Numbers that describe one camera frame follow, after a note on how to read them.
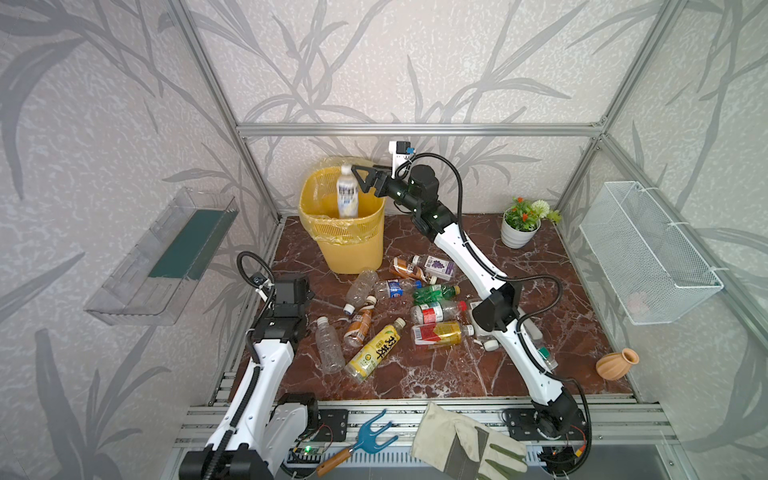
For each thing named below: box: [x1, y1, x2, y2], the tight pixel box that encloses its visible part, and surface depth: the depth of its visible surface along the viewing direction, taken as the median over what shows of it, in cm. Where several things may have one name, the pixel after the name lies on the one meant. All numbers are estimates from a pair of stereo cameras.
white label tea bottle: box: [337, 164, 359, 219], surface depth 88 cm
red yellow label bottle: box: [412, 322, 474, 348], surface depth 85 cm
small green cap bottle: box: [538, 346, 559, 370], surface depth 84 cm
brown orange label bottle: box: [344, 305, 375, 348], surface depth 88 cm
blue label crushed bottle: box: [374, 278, 423, 299], surface depth 99 cm
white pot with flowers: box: [500, 197, 562, 249], surface depth 106 cm
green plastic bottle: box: [412, 284, 461, 305], surface depth 98 cm
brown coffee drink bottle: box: [391, 257, 437, 285], surface depth 101 cm
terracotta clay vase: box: [596, 348, 640, 381], surface depth 77 cm
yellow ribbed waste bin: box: [299, 166, 386, 274], surface depth 86 cm
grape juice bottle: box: [412, 254, 455, 281], surface depth 104 cm
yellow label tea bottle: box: [344, 318, 407, 383], surface depth 82 cm
